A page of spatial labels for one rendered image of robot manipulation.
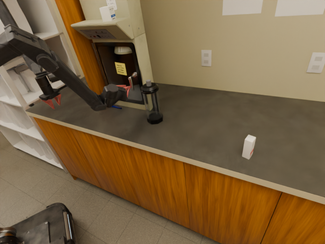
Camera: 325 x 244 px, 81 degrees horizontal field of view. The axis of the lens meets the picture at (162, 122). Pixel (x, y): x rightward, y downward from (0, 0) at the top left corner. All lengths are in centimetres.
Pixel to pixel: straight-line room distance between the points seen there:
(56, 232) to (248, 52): 185
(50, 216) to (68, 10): 151
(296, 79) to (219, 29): 56
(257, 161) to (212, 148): 21
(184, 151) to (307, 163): 53
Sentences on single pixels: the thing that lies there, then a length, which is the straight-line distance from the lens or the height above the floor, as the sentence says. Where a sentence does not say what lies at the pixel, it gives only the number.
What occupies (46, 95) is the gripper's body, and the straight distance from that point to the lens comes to 131.
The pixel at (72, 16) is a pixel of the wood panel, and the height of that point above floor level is 154.
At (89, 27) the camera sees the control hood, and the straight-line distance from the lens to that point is 116.
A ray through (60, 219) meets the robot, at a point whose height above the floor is 24.
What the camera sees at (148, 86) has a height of 118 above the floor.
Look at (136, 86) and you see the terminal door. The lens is 124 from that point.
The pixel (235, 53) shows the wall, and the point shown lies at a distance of 140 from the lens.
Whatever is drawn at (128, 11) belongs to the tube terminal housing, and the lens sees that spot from 111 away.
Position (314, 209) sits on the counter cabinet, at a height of 81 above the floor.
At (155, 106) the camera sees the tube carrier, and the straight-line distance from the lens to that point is 111.
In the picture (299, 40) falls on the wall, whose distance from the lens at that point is 136.
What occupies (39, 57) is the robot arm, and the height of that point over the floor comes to 149.
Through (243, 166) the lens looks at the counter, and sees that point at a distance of 94.
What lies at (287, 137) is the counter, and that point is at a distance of 114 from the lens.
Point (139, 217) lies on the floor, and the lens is 190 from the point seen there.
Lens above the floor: 164
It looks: 36 degrees down
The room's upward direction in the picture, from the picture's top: 9 degrees counter-clockwise
